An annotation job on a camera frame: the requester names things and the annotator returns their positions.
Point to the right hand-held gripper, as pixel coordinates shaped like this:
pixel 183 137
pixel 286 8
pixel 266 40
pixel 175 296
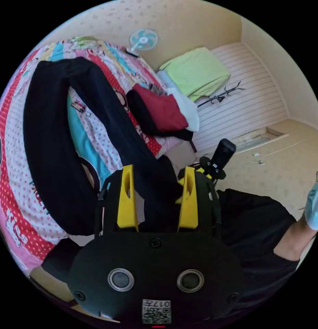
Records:
pixel 212 168

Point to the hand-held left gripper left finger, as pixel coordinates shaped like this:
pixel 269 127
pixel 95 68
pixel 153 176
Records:
pixel 126 208

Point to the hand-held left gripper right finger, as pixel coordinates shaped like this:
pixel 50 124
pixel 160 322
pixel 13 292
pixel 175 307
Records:
pixel 189 213

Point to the black pants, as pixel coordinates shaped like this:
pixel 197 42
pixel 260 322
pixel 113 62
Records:
pixel 53 144

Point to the person's body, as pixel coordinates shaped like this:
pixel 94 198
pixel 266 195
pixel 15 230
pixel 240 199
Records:
pixel 253 226

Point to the pile of clothes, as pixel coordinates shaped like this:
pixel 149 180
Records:
pixel 164 113

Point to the black coat rack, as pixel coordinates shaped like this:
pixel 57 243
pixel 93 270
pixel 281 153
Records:
pixel 218 97

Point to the light green curtain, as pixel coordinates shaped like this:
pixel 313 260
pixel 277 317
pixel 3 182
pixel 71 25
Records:
pixel 197 72

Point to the bed with printed dotted sheet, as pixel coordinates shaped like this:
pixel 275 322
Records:
pixel 17 180

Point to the white and teal fan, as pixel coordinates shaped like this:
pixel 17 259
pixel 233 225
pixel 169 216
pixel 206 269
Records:
pixel 143 40

